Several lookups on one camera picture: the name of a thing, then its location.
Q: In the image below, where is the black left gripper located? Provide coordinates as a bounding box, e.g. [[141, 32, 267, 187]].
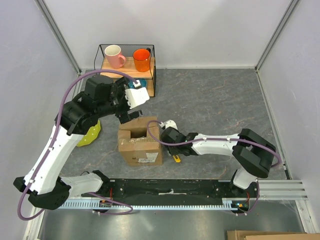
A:
[[97, 76, 144, 124]]

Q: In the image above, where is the yellow utility knife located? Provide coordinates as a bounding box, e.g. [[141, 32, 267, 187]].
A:
[[172, 155, 181, 163]]

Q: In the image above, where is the brown cardboard express box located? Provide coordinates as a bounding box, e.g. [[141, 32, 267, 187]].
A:
[[117, 116, 163, 167]]

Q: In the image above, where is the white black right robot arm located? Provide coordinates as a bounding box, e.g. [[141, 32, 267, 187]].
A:
[[160, 126, 277, 197]]

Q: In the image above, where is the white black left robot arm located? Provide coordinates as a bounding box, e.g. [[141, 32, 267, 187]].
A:
[[13, 75, 150, 210]]

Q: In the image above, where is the green dotted plate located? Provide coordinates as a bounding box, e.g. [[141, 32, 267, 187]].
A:
[[76, 120, 102, 147]]

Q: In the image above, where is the blue dotted plate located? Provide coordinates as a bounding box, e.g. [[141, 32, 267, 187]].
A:
[[128, 78, 147, 89]]

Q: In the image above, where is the pink ceramic mug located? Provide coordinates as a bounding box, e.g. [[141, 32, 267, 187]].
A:
[[104, 44, 126, 69]]

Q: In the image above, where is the orange ceramic mug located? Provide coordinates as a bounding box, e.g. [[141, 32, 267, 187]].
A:
[[132, 48, 151, 72]]

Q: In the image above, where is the cardboard sheet in corner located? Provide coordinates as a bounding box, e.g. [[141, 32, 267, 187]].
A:
[[226, 230, 320, 240]]

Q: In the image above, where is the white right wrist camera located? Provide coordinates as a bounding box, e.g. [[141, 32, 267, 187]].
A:
[[159, 119, 178, 130]]

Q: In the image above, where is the black wire wooden shelf rack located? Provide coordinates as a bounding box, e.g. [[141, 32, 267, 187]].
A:
[[94, 43, 157, 97]]

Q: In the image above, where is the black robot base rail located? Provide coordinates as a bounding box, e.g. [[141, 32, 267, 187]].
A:
[[96, 178, 258, 206]]

